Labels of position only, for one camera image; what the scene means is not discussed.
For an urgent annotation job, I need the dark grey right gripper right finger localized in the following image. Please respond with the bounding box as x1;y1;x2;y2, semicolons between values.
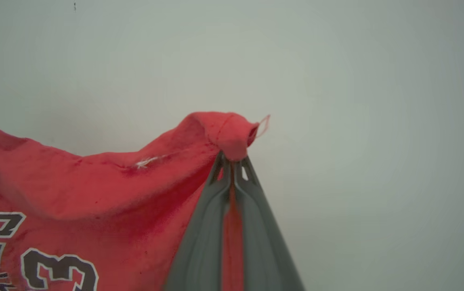
233;155;306;291

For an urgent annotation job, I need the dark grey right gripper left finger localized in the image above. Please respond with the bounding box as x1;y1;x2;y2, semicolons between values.
163;152;232;291

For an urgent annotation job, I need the red white basketball jersey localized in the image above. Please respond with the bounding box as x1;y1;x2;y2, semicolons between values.
0;111;271;291

